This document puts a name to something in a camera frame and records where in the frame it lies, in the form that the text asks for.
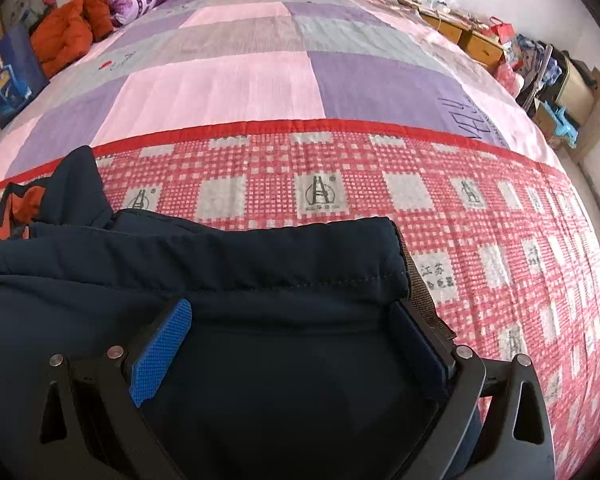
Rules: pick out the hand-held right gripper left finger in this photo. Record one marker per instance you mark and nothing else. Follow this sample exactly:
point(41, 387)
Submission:
point(162, 350)

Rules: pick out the wooden nightstand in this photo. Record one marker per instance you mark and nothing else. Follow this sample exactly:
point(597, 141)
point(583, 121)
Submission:
point(475, 45)

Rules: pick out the blue printed bag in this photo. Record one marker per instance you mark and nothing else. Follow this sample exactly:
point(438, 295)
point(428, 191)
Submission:
point(10, 75)

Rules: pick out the blue patterned cloth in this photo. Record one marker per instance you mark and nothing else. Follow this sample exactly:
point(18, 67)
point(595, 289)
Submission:
point(527, 52)

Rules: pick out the pink plastic bag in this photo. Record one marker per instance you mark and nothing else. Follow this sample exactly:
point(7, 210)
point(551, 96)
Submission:
point(510, 77)

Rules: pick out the red checked blanket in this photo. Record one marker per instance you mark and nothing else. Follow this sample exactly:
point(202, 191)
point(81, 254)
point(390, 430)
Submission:
point(430, 200)

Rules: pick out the pile of clothes and bags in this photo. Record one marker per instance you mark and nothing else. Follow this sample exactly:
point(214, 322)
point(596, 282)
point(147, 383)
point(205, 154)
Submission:
point(550, 75)

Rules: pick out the large cardboard box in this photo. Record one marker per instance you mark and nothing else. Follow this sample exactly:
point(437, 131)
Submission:
point(577, 90)

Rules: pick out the pink purple patchwork quilt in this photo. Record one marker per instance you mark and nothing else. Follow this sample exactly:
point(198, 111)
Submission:
point(230, 85)

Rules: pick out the small cardboard box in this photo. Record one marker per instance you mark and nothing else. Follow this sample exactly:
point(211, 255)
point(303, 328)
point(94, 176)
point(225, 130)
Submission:
point(541, 117)

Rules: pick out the dark navy jacket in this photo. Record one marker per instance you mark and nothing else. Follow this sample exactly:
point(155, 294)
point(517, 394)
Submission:
point(280, 270)

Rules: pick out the grey cloth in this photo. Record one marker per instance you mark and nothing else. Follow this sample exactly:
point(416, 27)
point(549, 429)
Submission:
point(27, 5)

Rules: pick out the cluster of small toiletries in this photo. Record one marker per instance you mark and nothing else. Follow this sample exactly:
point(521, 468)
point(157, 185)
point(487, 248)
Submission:
point(440, 7)

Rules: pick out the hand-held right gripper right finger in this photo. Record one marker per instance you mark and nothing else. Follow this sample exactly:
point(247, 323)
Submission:
point(420, 360)

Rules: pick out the orange jacket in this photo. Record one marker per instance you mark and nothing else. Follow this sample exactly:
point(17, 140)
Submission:
point(65, 35)

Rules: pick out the red gift bag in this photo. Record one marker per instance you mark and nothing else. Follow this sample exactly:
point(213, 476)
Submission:
point(502, 32)

